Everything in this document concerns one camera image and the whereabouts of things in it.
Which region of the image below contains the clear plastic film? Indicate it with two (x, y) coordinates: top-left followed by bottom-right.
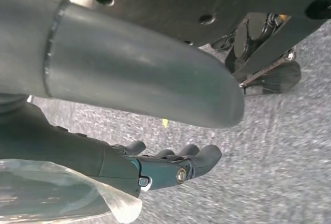
(0, 159), (143, 224)

